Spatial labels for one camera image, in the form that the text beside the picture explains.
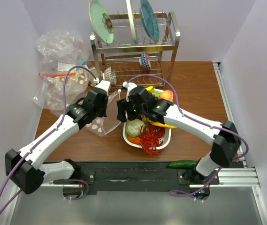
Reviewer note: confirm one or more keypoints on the green white cabbage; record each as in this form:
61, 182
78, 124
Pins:
133, 127

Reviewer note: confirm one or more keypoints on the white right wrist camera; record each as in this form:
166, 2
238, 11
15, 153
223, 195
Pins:
128, 86

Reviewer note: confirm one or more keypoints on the steel dish rack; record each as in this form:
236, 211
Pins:
123, 55

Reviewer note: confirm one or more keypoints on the beige rimmed plate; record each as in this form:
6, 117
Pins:
131, 19

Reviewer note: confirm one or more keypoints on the mint green flower plate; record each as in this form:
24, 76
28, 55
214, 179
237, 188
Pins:
101, 21

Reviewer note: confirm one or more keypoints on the red plastic lobster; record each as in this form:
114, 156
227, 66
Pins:
150, 138

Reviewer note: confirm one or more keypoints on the grey patterned bowl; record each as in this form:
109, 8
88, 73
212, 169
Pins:
110, 75

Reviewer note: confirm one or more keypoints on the teal blue plate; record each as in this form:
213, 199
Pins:
148, 20

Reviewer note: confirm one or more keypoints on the large yellow banana bunch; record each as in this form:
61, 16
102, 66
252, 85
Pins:
155, 123

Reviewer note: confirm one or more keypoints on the pile of clear plastic bags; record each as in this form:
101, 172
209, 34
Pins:
64, 68

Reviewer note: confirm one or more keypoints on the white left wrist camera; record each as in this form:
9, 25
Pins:
105, 85

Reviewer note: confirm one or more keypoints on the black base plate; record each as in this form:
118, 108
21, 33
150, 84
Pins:
136, 176

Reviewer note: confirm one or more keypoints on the green cucumber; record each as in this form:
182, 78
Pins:
182, 164

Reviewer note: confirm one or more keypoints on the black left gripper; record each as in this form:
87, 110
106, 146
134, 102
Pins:
103, 113

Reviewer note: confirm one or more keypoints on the orange peach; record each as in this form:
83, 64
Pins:
167, 95

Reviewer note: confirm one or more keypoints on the orange red pepper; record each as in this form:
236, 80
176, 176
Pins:
134, 140

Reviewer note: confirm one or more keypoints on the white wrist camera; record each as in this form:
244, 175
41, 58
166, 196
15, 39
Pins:
128, 86
105, 85

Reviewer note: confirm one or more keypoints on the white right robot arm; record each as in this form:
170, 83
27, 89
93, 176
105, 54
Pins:
223, 137

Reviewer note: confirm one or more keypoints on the white perforated fruit tray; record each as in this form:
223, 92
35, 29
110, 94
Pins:
142, 113

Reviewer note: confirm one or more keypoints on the small yellow banana bunch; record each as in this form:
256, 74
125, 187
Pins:
150, 89

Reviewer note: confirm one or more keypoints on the clear polka dot zip bag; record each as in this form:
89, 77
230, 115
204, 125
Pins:
101, 126

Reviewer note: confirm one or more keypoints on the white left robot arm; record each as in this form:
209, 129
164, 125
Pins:
26, 167

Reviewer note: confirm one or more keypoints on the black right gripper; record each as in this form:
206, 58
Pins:
123, 105

